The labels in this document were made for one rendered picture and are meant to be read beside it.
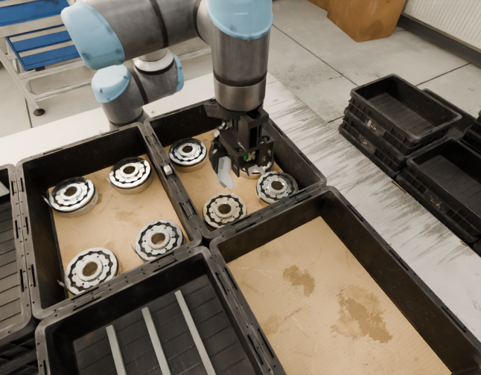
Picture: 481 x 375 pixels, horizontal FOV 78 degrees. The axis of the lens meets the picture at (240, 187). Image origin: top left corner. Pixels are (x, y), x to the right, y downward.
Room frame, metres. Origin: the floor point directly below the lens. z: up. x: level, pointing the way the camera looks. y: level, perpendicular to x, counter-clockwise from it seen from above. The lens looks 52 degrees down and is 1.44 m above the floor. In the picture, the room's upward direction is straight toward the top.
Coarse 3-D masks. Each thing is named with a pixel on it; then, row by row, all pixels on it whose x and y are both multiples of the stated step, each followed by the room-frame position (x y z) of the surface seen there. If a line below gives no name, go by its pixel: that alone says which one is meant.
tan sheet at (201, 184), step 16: (208, 144) 0.63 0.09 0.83; (208, 160) 0.57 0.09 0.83; (192, 176) 0.51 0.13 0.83; (208, 176) 0.51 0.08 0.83; (240, 176) 0.51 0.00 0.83; (192, 192) 0.46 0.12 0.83; (208, 192) 0.46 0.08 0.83; (224, 192) 0.46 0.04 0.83; (240, 192) 0.46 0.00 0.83; (256, 208) 0.41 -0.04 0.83
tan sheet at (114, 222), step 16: (96, 176) 0.51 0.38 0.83; (112, 192) 0.46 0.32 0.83; (144, 192) 0.46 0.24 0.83; (160, 192) 0.46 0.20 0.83; (96, 208) 0.41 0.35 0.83; (112, 208) 0.41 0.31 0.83; (128, 208) 0.41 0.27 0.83; (144, 208) 0.41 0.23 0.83; (160, 208) 0.41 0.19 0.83; (64, 224) 0.36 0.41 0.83; (80, 224) 0.36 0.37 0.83; (96, 224) 0.36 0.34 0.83; (112, 224) 0.36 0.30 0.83; (128, 224) 0.36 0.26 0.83; (144, 224) 0.36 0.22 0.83; (64, 240) 0.32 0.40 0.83; (80, 240) 0.32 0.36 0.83; (96, 240) 0.32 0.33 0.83; (112, 240) 0.32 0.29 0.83; (128, 240) 0.32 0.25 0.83; (160, 240) 0.32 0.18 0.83; (64, 256) 0.28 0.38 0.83; (128, 256) 0.28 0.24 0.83; (64, 272) 0.24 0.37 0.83
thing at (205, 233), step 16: (176, 112) 0.65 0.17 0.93; (272, 128) 0.59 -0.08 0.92; (160, 144) 0.52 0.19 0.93; (288, 144) 0.53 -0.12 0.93; (304, 160) 0.47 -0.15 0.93; (176, 176) 0.42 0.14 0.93; (320, 176) 0.42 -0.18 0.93; (304, 192) 0.38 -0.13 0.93; (192, 208) 0.35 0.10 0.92; (272, 208) 0.34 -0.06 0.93; (240, 224) 0.30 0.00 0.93; (208, 240) 0.27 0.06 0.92
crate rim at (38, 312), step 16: (128, 128) 0.58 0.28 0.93; (144, 128) 0.58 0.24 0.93; (80, 144) 0.53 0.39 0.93; (32, 160) 0.47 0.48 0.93; (160, 160) 0.47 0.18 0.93; (16, 176) 0.42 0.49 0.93; (176, 192) 0.38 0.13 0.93; (192, 224) 0.30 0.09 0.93; (32, 240) 0.27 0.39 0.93; (192, 240) 0.27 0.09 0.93; (32, 256) 0.23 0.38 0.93; (160, 256) 0.23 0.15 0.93; (32, 272) 0.20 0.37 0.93; (128, 272) 0.20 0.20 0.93; (32, 288) 0.18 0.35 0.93; (96, 288) 0.18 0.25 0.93; (32, 304) 0.15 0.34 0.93; (64, 304) 0.15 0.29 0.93
